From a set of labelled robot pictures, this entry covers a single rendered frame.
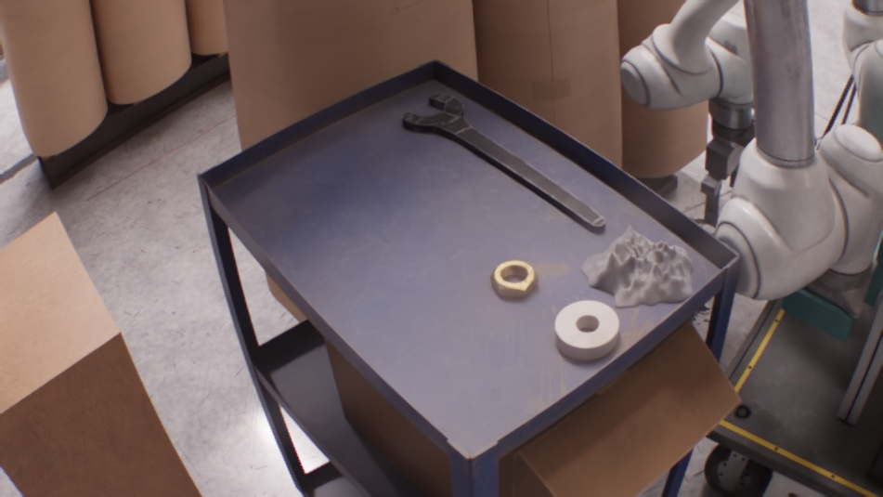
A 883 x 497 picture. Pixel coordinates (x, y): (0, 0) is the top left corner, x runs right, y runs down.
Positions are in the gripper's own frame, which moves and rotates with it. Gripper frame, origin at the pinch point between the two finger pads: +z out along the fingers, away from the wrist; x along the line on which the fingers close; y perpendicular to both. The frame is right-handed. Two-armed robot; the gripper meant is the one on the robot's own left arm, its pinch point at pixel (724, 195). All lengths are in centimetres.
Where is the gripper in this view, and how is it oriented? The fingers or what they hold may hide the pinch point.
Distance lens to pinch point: 159.0
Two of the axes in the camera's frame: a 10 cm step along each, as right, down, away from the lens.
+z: 0.6, 7.5, 6.6
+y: -7.7, -3.9, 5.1
